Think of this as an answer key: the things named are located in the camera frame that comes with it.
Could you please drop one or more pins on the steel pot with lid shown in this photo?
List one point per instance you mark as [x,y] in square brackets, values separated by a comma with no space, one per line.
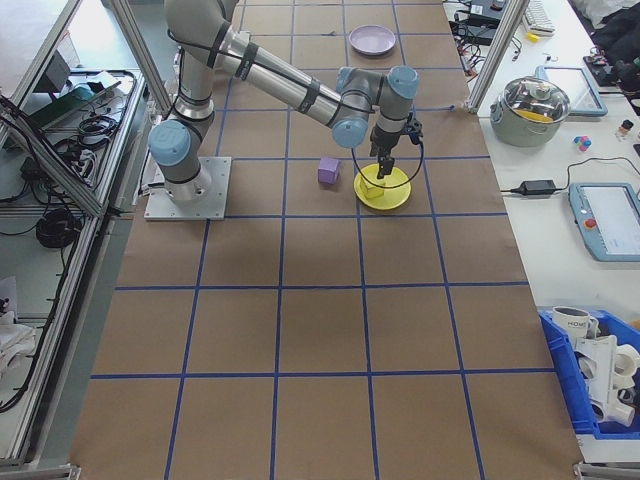
[525,125]

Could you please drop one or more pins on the black bag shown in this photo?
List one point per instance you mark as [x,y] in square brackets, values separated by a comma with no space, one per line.
[615,25]

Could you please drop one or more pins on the colourful small toy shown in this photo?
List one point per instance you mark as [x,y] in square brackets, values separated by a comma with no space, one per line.
[582,142]

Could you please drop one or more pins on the yellow foam block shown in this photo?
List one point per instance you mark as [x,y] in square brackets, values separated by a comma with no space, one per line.
[371,189]

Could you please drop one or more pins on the small bottle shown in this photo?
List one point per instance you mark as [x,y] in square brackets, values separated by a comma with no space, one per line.
[624,131]

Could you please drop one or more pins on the white keyboard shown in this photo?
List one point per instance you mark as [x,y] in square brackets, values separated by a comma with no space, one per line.
[537,17]

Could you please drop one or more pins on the white square base plate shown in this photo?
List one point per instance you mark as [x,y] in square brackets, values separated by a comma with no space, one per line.
[217,200]

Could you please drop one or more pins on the black electronics box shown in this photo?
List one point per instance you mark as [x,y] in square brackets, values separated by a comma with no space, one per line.
[480,19]

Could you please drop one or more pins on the small yellow desk block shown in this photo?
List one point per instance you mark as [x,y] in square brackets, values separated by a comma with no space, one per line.
[533,36]

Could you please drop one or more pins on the purple foam block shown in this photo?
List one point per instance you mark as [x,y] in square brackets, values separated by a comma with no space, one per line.
[328,171]

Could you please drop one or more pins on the white printed mug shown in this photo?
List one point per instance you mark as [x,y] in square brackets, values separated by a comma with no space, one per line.
[570,322]

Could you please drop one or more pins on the grey box device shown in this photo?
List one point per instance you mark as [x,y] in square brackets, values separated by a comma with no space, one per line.
[55,72]

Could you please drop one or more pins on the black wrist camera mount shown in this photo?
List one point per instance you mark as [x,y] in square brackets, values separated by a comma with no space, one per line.
[412,129]

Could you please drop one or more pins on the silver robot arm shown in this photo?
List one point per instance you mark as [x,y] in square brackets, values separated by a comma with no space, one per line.
[190,75]

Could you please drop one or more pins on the purple plastic plate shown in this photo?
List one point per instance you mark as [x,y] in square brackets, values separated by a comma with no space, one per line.
[372,40]

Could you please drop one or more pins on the white cloth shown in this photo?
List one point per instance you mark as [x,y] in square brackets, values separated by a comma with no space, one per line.
[15,342]

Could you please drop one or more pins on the black power strip with plugs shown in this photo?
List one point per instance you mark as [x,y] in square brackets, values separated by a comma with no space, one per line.
[80,157]

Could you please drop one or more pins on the aluminium profile post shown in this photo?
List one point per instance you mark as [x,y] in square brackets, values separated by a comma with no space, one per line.
[492,60]

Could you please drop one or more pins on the yellow plastic plate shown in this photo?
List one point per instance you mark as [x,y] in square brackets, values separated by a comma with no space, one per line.
[395,197]

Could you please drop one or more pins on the blue plastic bin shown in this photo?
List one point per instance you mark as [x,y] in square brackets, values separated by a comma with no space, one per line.
[565,380]

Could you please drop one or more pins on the white pipe fitting assembly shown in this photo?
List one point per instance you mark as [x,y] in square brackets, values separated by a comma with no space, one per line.
[602,365]

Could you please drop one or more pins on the light blue teach pendant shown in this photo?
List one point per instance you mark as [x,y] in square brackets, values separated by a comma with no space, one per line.
[615,220]
[580,90]

